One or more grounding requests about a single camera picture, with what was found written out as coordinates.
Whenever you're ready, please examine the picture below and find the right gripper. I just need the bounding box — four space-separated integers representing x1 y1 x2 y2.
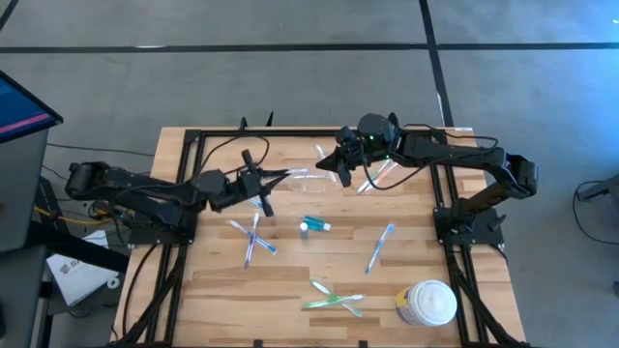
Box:
315 126 368 189

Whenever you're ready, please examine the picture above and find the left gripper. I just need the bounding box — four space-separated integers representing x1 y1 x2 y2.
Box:
224 148 292 218

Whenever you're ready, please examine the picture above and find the blue white toothbrush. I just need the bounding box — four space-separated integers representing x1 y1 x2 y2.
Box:
364 220 397 276
226 219 280 256

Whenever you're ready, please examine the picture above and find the clear acrylic organizer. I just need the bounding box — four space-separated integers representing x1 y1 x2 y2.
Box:
288 166 340 195

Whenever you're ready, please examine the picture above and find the white lidded wipes canister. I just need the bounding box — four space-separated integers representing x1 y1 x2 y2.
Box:
395 278 458 328

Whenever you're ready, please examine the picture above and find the white paper sheet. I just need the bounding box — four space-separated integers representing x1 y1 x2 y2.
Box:
45 229 121 307

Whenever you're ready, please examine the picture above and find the grey cabinet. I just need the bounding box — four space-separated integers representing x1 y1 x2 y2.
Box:
0 128 50 253

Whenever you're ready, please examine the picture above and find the computer monitor blue screen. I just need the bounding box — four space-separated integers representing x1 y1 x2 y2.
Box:
0 70 65 145

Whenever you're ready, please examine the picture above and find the grey stand foot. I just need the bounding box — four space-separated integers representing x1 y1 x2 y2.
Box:
575 173 619 204

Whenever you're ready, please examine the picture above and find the black aluminium table frame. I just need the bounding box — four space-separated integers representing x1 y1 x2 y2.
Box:
113 115 528 348

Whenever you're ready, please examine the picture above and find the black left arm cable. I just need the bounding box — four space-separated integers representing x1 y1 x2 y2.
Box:
199 133 271 178

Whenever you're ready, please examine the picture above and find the black floor cable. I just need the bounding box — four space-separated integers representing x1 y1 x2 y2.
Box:
572 179 619 247
45 142 156 159

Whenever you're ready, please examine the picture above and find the black cart frame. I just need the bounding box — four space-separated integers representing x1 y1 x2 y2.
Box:
0 219 131 348

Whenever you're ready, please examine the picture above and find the yellow cable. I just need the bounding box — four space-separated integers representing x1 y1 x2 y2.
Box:
32 205 128 228

